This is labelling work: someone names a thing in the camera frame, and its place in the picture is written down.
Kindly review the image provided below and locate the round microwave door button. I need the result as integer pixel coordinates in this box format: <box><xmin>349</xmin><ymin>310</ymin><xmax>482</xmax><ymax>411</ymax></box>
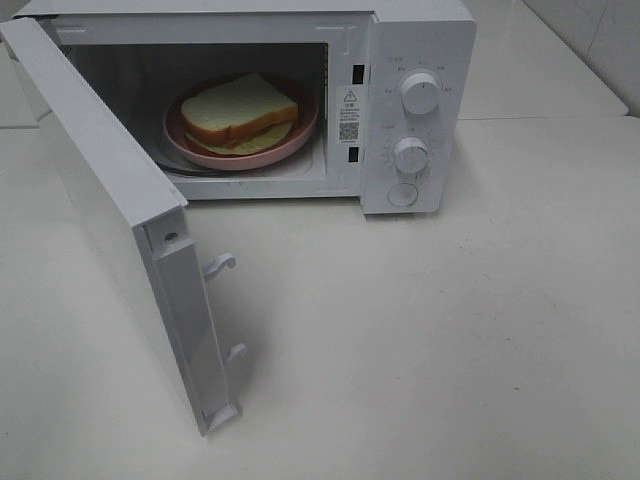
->
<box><xmin>387</xmin><ymin>183</ymin><xmax>418</xmax><ymax>208</ymax></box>

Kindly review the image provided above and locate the pink round plate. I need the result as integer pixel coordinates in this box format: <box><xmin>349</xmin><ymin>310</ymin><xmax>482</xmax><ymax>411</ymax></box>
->
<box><xmin>163</xmin><ymin>72</ymin><xmax>320</xmax><ymax>171</ymax></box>

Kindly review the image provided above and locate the white bread sandwich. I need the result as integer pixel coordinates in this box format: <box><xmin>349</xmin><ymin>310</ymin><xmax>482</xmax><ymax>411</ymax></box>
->
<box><xmin>180</xmin><ymin>73</ymin><xmax>299</xmax><ymax>156</ymax></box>

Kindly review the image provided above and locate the white microwave door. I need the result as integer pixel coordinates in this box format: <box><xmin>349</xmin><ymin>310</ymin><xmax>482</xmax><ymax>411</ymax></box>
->
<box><xmin>1</xmin><ymin>18</ymin><xmax>246</xmax><ymax>435</ymax></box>

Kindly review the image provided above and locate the lower white microwave knob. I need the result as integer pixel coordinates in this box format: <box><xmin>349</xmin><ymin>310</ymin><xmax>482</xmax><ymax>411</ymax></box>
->
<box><xmin>393</xmin><ymin>137</ymin><xmax>429</xmax><ymax>174</ymax></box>

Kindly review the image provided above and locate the white microwave knob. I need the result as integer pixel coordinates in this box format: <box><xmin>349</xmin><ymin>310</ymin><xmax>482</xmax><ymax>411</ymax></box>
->
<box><xmin>400</xmin><ymin>69</ymin><xmax>442</xmax><ymax>115</ymax></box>
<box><xmin>393</xmin><ymin>137</ymin><xmax>429</xmax><ymax>174</ymax></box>

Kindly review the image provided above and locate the white warning label sticker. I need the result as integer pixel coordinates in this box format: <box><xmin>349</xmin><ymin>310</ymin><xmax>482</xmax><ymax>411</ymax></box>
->
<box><xmin>333</xmin><ymin>84</ymin><xmax>368</xmax><ymax>147</ymax></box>

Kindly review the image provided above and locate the white microwave oven body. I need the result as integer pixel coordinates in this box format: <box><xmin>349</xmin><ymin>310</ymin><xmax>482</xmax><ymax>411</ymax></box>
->
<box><xmin>10</xmin><ymin>1</ymin><xmax>476</xmax><ymax>214</ymax></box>

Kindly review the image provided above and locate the upper white microwave knob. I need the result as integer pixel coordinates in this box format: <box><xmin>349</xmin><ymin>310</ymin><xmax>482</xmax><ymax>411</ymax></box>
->
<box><xmin>400</xmin><ymin>69</ymin><xmax>442</xmax><ymax>115</ymax></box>

